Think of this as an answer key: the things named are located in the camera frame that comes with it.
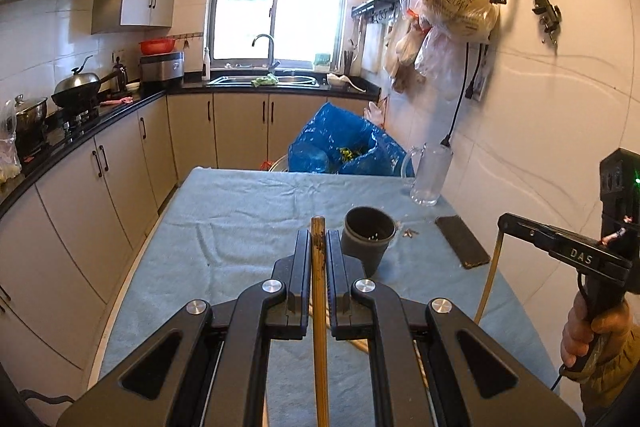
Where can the blue plastic bag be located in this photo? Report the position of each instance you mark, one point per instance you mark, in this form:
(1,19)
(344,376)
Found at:
(325,142)

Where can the clear glass pitcher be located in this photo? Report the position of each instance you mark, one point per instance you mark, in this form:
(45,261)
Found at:
(430,177)

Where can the blue-grey table cloth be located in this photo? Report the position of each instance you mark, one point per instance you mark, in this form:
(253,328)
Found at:
(240,227)

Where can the black utensil holder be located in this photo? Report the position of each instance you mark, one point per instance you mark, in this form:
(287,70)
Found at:
(367,252)

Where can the black smartphone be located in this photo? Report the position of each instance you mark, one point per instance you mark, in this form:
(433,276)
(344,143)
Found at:
(462,242)

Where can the white dish soap bottle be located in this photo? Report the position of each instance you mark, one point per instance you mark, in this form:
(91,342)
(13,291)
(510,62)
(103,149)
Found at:
(205,67)

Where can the black wall shelf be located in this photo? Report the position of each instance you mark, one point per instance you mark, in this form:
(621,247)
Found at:
(375,6)

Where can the steel kitchen sink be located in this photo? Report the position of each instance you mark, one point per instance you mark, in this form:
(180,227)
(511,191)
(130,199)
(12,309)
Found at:
(235,81)

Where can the chrome sink faucet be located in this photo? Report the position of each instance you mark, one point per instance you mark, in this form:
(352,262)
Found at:
(270,44)

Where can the steel cooking pot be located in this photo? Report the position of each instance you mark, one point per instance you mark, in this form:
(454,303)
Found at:
(31,114)

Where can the dark kettle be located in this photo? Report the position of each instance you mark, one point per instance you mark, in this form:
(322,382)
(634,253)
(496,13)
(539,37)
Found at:
(120,79)

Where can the dark countertop utensil caddy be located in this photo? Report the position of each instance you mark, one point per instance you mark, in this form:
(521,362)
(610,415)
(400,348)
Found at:
(348,63)

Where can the black wok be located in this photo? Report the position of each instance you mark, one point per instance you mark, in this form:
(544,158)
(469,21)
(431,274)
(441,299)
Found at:
(75,98)

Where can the black kitchen countertop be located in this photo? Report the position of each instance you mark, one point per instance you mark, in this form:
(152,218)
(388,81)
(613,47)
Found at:
(125,112)

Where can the pink cloth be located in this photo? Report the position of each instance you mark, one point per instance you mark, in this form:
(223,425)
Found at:
(117,101)

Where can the long wooden chopstick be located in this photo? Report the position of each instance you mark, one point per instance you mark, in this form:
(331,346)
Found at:
(423,369)
(492,272)
(318,257)

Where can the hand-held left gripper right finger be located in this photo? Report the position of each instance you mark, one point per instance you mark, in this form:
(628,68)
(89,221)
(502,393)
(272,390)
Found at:
(334,267)

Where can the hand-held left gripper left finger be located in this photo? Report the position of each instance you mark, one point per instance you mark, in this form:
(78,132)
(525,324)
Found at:
(301,267)

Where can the small white bowl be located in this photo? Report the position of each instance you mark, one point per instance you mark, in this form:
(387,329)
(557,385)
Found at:
(132,87)

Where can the cluster of hanging plastic bags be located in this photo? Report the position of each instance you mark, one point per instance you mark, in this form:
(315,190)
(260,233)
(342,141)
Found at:
(415,47)

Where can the green dish cloth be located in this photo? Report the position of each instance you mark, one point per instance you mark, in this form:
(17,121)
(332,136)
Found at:
(264,81)

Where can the small white wall cabinet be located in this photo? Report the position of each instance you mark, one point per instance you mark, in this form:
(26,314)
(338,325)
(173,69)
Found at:
(140,2)

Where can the silver rice cooker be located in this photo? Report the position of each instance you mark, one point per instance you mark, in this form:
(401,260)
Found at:
(161,69)

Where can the small brown scraps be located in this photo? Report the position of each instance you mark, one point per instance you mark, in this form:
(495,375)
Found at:
(409,234)

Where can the person's right hand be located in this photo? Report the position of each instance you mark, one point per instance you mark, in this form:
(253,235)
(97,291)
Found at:
(612,327)

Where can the clear plastic food bag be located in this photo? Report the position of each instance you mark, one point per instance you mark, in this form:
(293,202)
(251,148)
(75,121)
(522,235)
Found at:
(9,152)

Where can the steel wok lid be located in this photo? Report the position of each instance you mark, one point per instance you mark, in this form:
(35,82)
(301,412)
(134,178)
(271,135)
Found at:
(77,82)

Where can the person's right forearm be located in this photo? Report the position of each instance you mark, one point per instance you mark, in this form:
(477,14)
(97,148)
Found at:
(615,382)

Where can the green box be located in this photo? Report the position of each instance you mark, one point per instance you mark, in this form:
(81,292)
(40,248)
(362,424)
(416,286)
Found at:
(322,62)

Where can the white ladle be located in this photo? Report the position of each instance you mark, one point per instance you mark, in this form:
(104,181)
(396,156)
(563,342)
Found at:
(342,81)

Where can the red plastic basin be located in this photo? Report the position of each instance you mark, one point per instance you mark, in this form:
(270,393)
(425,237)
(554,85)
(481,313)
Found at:
(157,47)

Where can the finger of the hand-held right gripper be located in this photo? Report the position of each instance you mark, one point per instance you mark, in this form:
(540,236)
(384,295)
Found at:
(525,229)

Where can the beige base cabinets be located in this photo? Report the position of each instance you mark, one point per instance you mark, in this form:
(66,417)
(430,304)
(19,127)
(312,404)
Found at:
(75,217)

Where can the white hanging cutting board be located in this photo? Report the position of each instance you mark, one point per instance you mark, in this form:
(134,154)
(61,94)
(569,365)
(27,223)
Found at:
(372,49)

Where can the black gas stove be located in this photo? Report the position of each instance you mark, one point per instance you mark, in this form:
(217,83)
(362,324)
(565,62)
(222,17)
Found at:
(75,122)

